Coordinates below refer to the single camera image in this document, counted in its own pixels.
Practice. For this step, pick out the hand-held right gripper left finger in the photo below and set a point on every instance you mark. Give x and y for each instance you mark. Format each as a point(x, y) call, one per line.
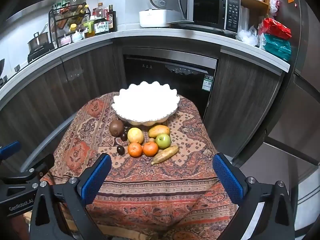
point(96, 177)

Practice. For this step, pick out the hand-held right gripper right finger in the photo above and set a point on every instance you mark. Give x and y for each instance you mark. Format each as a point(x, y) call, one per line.
point(228, 180)

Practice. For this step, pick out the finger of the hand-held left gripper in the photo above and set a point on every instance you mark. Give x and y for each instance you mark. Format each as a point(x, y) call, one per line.
point(11, 147)
point(42, 163)

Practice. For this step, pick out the orange tangerine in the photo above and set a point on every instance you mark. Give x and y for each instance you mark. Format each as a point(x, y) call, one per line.
point(135, 150)
point(150, 149)

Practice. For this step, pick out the yellow lemon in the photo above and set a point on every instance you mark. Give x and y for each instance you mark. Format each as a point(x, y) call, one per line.
point(135, 135)

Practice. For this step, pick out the spotted yellow banana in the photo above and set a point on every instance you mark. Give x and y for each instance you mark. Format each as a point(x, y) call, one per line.
point(165, 155)

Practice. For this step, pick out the green apple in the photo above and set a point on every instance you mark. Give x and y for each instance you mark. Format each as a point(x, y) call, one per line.
point(163, 140)

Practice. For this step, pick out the white scalloped bowl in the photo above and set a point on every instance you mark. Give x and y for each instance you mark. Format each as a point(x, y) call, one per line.
point(145, 102)

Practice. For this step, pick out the grey curved bar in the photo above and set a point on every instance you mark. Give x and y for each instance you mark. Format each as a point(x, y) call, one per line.
point(47, 142)

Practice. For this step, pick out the brown kiwi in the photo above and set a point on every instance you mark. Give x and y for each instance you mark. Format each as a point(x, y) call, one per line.
point(116, 128)

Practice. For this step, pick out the patterned red tablecloth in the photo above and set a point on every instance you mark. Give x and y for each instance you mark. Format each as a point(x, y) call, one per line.
point(155, 187)

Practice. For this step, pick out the yellow orange mango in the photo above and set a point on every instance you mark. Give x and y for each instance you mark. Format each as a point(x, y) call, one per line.
point(158, 130)

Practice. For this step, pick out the dark wood cabinet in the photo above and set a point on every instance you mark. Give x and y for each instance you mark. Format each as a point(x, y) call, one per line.
point(75, 80)
point(240, 100)

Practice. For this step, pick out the black gas stove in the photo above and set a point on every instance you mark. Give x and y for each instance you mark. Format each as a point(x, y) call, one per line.
point(40, 52)

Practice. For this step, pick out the green white label sticker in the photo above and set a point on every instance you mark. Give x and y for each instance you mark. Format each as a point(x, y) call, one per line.
point(207, 82)

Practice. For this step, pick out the steel cooking pot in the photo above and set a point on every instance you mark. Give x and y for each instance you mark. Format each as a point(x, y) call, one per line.
point(37, 41)

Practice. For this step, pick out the black steel dishwasher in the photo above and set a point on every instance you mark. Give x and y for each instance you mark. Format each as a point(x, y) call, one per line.
point(155, 75)

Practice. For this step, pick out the pink white condiment jar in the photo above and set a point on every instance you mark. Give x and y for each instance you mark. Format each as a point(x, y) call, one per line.
point(66, 39)

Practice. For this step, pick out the yellow cap jar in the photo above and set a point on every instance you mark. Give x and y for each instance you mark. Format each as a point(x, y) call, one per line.
point(73, 27)

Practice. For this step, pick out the green oil bottle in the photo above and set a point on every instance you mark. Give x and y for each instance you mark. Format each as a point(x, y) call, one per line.
point(89, 30)

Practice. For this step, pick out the green plastic bag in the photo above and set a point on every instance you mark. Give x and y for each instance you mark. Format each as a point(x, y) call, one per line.
point(276, 46)

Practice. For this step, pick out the white plastic bags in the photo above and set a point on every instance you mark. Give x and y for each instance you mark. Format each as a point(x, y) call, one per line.
point(247, 37)

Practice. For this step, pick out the dark sauce bottle white label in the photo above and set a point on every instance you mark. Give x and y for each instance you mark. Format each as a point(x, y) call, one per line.
point(101, 27)

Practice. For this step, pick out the row of condiment bottles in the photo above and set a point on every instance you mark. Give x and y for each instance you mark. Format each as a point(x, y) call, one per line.
point(70, 8)

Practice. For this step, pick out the grey kitchen countertop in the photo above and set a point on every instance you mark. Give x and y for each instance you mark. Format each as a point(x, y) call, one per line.
point(175, 36)

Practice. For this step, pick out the dark bottle yellow label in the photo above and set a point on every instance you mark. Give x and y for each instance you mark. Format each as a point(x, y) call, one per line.
point(112, 18)

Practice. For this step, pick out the orange cap oil bottle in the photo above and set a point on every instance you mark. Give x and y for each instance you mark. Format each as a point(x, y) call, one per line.
point(100, 11)

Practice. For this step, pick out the white box kitchen appliance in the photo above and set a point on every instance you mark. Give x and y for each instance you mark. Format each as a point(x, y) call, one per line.
point(155, 17)

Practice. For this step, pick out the silver black microwave oven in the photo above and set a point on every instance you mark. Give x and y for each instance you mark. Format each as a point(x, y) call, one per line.
point(210, 10)

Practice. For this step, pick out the hanging red white plastic bag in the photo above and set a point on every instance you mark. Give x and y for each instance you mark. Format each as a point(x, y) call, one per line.
point(274, 0)

